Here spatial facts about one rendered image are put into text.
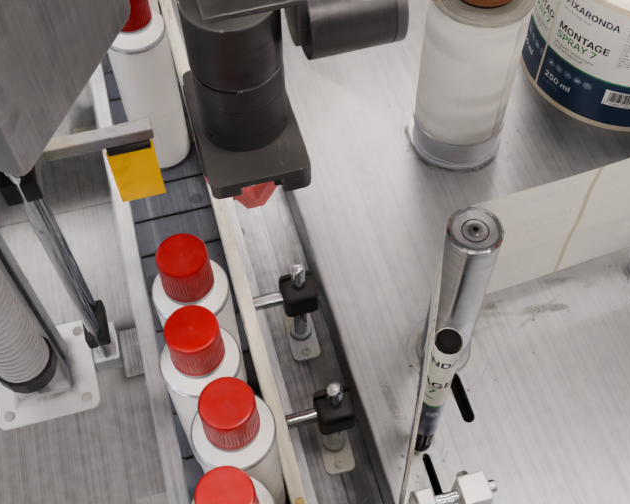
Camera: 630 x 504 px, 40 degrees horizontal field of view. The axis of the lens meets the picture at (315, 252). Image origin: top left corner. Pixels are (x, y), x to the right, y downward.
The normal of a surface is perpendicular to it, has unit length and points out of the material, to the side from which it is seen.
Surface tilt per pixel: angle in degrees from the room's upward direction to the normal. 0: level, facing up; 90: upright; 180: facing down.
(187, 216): 0
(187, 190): 0
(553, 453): 0
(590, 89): 90
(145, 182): 90
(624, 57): 90
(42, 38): 90
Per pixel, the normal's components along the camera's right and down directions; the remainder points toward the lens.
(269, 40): 0.76, 0.54
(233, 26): -0.01, -0.52
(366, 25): 0.26, 0.71
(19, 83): 0.94, 0.28
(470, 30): -0.30, 0.84
